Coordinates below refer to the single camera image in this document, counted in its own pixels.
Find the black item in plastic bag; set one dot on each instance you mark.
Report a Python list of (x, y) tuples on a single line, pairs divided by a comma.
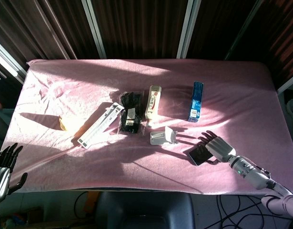
[(130, 112)]

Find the pink cloth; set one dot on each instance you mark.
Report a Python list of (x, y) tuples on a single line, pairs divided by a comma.
[(141, 164)]

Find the white metal frame rail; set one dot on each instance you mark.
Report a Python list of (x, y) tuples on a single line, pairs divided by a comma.
[(5, 62), (289, 83)]

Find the white metal frame post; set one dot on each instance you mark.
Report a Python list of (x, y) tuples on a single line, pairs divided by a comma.
[(93, 28), (188, 28)]

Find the long white flat box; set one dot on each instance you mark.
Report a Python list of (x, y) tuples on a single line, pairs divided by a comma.
[(101, 125)]

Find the silver stand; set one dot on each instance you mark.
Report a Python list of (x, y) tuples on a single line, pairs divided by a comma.
[(161, 137)]

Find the dark blue chair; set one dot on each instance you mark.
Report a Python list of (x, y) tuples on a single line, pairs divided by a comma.
[(146, 210)]

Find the yellow pear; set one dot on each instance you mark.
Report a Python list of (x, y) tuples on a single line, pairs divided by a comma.
[(63, 124)]

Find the cream box with red print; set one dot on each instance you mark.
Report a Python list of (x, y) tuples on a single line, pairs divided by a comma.
[(153, 105)]

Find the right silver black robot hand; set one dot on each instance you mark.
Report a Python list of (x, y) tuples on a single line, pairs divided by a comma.
[(219, 146)]

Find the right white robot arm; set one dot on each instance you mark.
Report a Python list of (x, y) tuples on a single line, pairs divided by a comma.
[(253, 175)]

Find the blue cardboard box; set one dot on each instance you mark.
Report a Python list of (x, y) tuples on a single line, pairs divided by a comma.
[(195, 102)]

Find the black smartphone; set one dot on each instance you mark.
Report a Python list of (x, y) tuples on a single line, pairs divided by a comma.
[(199, 156)]

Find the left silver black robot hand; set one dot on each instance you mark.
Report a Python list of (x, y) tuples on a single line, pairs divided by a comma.
[(0, 176)]

